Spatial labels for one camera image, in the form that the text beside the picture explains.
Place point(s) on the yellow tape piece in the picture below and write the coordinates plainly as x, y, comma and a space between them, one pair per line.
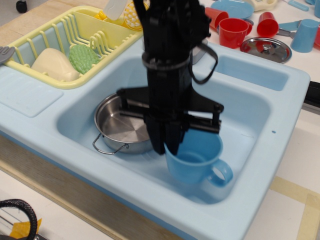
20, 230

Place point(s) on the white spatula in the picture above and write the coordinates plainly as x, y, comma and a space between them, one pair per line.
114, 8

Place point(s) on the cream plastic dish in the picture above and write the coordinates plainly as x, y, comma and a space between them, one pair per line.
56, 65

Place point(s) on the blue plastic cup with handle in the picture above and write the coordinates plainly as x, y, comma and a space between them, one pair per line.
198, 158

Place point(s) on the black bar at right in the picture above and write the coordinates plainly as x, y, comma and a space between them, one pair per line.
312, 96

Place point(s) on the grey toy faucet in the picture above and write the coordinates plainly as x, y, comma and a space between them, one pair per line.
197, 54

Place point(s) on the red cup lying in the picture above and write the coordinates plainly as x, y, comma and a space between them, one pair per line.
267, 25
216, 16

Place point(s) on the cream plastic tray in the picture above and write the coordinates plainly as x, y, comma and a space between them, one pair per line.
259, 5

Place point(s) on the green plastic scrubber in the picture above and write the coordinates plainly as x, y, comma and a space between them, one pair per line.
82, 58

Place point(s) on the yellow round brush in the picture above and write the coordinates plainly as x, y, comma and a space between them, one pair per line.
131, 18

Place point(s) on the blue plate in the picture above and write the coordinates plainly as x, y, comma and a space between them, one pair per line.
235, 8

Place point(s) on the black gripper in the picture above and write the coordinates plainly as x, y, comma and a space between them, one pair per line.
170, 98

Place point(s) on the yellow dish rack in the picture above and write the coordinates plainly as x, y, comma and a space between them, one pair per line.
77, 26

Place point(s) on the blue plastic knife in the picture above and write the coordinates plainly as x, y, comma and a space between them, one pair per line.
290, 26

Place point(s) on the light blue toy sink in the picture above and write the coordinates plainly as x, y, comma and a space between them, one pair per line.
262, 101

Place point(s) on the steel pot lid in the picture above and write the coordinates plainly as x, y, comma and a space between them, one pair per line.
267, 48

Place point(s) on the black caster wheel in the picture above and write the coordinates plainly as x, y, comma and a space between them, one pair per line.
21, 6

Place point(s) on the blue upside-down cup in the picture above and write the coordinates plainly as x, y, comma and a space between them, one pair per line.
305, 36

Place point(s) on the grey utensil handle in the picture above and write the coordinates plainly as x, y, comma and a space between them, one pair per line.
6, 53

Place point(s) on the red cup front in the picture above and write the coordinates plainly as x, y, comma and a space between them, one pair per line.
232, 32

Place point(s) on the red cup lying right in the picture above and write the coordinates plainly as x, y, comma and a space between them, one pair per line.
267, 25

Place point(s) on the stainless steel pot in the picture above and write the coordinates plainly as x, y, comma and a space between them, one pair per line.
121, 133

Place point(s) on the yellow cup in rack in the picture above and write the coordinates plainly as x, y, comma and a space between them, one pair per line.
101, 16

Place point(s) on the red cup lying left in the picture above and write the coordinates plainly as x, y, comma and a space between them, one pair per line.
216, 16

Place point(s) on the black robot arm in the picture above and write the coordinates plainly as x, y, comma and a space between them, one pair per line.
171, 29

